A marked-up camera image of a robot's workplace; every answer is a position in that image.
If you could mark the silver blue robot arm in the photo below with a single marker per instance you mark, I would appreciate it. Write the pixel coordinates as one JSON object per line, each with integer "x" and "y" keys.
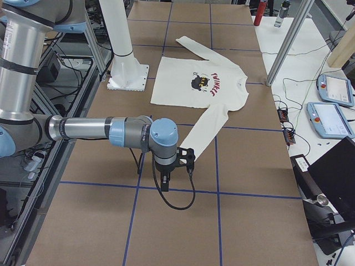
{"x": 28, "y": 22}

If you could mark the wooden beam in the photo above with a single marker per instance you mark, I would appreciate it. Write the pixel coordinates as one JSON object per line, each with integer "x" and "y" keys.
{"x": 343, "y": 50}

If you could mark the teach pendant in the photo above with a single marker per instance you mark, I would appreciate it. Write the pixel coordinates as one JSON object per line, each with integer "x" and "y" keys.
{"x": 328, "y": 120}
{"x": 335, "y": 90}

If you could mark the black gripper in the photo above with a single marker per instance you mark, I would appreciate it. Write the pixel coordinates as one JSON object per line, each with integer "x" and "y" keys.
{"x": 165, "y": 169}

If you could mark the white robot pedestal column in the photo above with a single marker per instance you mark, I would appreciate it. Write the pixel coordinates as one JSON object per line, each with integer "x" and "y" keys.
{"x": 126, "y": 72}

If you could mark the far grey USB hub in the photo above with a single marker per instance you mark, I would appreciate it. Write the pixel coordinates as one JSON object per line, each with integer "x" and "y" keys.
{"x": 283, "y": 115}

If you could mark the cream long-sleeve cat shirt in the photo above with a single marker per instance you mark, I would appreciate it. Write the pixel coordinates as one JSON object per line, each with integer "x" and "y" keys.
{"x": 213, "y": 83}

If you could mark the near grey USB hub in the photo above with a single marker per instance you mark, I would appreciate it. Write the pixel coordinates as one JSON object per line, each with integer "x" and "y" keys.
{"x": 289, "y": 135}

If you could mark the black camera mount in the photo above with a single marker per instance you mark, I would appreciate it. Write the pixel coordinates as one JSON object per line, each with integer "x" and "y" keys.
{"x": 185, "y": 157}

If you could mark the red bottle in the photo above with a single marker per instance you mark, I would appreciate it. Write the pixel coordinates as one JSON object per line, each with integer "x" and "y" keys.
{"x": 260, "y": 11}

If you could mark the near teach pendant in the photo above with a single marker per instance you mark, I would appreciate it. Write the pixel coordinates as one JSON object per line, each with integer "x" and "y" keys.
{"x": 328, "y": 120}

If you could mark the far teach pendant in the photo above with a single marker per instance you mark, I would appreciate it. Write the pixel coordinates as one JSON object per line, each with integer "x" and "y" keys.
{"x": 335, "y": 90}

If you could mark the black monitor stand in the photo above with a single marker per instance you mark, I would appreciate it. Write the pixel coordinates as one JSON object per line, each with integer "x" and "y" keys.
{"x": 328, "y": 187}

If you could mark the aluminium frame post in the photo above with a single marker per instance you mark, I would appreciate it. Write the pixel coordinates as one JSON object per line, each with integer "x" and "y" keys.
{"x": 290, "y": 37}

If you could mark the clear water bottle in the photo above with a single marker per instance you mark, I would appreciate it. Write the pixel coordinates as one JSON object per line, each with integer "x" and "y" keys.
{"x": 282, "y": 13}

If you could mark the grey usb hub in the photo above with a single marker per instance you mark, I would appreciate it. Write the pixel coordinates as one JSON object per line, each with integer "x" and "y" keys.
{"x": 289, "y": 135}
{"x": 283, "y": 115}

